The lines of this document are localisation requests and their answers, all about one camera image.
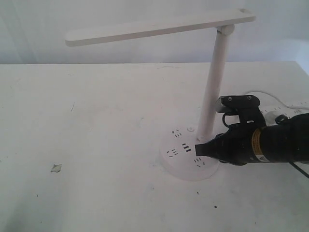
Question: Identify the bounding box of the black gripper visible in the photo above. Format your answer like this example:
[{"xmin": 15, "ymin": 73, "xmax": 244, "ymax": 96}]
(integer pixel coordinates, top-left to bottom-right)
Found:
[{"xmin": 195, "ymin": 111, "xmax": 267, "ymax": 166}]

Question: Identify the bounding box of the white desk lamp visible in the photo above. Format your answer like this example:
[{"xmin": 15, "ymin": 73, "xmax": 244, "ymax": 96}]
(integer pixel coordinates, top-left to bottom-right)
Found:
[{"xmin": 65, "ymin": 9, "xmax": 255, "ymax": 181}]

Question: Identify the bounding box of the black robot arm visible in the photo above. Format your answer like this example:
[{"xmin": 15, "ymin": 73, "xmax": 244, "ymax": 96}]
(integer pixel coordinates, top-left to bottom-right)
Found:
[{"xmin": 195, "ymin": 114, "xmax": 309, "ymax": 166}]

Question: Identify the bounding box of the white power strip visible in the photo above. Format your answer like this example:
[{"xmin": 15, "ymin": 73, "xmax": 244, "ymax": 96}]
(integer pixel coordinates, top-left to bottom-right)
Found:
[{"xmin": 260, "ymin": 99, "xmax": 309, "ymax": 126}]

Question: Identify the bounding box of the torn paper scrap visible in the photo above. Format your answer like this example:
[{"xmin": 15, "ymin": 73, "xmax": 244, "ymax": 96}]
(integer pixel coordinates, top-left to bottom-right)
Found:
[{"xmin": 51, "ymin": 164, "xmax": 62, "ymax": 173}]

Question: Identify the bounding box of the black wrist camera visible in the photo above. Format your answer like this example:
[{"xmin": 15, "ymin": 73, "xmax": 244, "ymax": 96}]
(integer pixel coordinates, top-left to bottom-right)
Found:
[{"xmin": 215, "ymin": 95, "xmax": 260, "ymax": 113}]

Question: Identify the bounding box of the white power cable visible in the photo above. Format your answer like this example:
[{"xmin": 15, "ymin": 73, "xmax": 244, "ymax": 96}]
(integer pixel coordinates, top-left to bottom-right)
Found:
[{"xmin": 243, "ymin": 90, "xmax": 309, "ymax": 109}]

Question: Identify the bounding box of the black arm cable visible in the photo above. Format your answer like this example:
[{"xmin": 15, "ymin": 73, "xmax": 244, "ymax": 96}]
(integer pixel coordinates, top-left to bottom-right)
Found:
[{"xmin": 288, "ymin": 162, "xmax": 309, "ymax": 179}]

